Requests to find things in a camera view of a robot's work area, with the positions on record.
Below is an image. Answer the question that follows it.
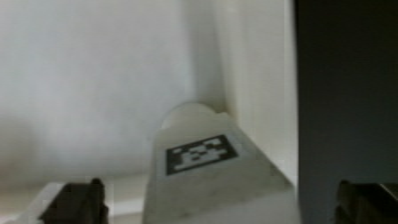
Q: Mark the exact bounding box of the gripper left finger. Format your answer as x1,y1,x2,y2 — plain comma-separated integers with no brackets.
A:
15,178,111,224

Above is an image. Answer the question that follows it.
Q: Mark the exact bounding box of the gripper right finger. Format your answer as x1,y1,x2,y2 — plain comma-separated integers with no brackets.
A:
333,180,398,224

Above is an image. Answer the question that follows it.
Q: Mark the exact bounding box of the white table leg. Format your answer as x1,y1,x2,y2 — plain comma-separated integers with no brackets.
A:
141,103,301,224

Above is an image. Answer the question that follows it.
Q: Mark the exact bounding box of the white square table top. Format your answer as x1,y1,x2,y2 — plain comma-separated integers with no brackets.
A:
0,0,298,224

